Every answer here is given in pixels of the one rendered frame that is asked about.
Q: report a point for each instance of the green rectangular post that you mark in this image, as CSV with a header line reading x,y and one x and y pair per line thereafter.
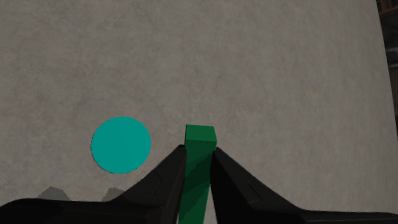
x,y
200,142

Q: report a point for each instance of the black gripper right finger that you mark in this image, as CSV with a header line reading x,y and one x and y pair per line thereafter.
x,y
240,198

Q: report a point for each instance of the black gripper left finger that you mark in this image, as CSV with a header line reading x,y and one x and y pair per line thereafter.
x,y
153,200

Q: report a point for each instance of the teal flat circle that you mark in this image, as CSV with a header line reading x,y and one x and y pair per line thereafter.
x,y
121,145

